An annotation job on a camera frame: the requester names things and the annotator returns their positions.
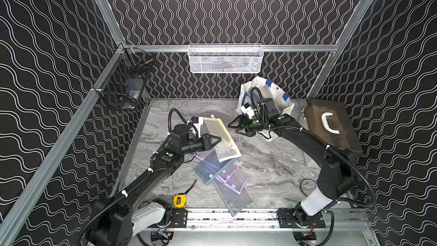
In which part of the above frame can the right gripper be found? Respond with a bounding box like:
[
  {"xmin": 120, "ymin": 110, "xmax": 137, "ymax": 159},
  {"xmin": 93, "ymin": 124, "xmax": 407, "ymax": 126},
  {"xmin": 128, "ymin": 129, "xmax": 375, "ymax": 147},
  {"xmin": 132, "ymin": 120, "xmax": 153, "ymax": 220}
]
[{"xmin": 227, "ymin": 115, "xmax": 267, "ymax": 136}]

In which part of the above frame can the yellow trim pouch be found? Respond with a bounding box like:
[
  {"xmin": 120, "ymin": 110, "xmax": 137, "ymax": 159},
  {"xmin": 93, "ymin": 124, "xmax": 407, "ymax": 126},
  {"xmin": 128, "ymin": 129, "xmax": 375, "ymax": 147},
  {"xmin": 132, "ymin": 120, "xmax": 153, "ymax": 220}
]
[{"xmin": 203, "ymin": 116, "xmax": 241, "ymax": 162}]

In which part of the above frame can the white canvas tote bag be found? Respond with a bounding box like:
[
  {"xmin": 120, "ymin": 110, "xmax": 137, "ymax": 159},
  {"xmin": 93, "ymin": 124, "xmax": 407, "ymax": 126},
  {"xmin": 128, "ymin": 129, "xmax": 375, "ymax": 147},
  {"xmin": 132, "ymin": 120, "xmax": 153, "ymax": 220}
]
[{"xmin": 237, "ymin": 76, "xmax": 302, "ymax": 142}]

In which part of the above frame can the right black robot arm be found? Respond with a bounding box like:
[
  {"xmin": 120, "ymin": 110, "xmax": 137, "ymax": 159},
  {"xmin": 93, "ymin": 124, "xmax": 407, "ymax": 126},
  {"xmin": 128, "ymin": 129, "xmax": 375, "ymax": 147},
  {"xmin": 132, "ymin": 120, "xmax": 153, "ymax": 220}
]
[{"xmin": 227, "ymin": 94, "xmax": 377, "ymax": 227}]

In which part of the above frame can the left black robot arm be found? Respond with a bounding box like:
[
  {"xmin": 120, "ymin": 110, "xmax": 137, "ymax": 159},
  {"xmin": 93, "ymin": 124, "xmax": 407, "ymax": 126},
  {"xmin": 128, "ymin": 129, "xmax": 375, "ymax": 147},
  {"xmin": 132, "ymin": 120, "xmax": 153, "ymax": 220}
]
[{"xmin": 74, "ymin": 108, "xmax": 221, "ymax": 246}]

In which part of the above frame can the small purple mesh pouch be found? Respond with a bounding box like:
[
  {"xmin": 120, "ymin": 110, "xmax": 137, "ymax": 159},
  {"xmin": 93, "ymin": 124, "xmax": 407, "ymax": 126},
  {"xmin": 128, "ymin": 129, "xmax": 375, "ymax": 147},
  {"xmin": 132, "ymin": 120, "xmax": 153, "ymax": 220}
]
[{"xmin": 216, "ymin": 164, "xmax": 250, "ymax": 195}]

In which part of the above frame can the yellow tape measure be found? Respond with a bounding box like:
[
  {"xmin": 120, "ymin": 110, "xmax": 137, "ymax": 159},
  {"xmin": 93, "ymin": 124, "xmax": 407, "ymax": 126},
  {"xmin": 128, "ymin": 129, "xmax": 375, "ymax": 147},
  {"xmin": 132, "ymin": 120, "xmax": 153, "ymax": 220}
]
[{"xmin": 173, "ymin": 180, "xmax": 197, "ymax": 208}]

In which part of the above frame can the brown lid storage box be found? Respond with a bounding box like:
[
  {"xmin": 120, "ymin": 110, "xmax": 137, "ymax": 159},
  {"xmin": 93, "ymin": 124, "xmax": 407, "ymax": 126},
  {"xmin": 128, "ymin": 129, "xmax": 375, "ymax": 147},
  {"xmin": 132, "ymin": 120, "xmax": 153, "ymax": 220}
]
[{"xmin": 299, "ymin": 100, "xmax": 363, "ymax": 157}]

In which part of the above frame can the white wire mesh basket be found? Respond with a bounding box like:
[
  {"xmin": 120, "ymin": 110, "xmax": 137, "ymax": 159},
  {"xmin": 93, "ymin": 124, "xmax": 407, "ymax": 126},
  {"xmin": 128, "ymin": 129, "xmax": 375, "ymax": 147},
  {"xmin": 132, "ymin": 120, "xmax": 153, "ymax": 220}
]
[{"xmin": 187, "ymin": 43, "xmax": 264, "ymax": 74}]

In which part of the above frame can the brown tape roll ring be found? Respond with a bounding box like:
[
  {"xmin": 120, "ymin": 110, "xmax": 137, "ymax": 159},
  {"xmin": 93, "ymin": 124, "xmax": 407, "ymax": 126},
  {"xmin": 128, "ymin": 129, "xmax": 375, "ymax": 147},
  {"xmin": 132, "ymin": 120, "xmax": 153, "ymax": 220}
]
[{"xmin": 299, "ymin": 178, "xmax": 320, "ymax": 199}]

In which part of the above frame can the black wire basket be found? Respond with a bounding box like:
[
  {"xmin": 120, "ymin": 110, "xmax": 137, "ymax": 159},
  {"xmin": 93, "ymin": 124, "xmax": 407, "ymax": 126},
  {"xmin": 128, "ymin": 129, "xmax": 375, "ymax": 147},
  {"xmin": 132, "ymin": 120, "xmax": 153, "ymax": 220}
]
[{"xmin": 98, "ymin": 48, "xmax": 155, "ymax": 112}]

